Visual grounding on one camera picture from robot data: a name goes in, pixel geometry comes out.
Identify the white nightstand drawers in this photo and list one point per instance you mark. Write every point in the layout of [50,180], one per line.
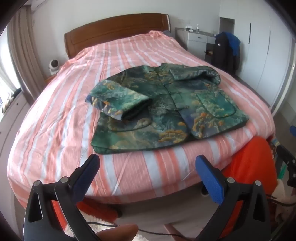
[196,40]

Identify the small white fan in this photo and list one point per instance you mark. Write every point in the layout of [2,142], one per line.
[54,66]

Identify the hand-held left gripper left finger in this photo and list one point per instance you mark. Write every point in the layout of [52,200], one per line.
[84,178]

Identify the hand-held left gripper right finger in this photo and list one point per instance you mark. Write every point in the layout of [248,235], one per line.
[210,178]

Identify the window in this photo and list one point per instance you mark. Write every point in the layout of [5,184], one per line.
[4,76]

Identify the orange fleece blanket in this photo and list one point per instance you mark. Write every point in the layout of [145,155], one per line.
[249,162]

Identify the blue cloth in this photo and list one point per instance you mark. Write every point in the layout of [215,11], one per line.
[234,42]

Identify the green patterned silk jacket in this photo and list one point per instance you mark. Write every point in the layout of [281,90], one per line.
[166,115]

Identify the white fleece cloth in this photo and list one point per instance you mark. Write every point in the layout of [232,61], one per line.
[285,197]

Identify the wooden headboard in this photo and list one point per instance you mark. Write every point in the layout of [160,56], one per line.
[115,27]

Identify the pink striped bed sheet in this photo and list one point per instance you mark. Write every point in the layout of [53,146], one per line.
[69,115]

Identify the dark jacket on chair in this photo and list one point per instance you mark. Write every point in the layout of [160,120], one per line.
[222,53]

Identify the white wardrobe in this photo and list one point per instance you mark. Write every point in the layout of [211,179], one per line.
[259,58]

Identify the person's left hand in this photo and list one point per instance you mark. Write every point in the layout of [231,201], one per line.
[118,233]

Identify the beige curtain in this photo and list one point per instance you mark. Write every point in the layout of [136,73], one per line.
[20,46]

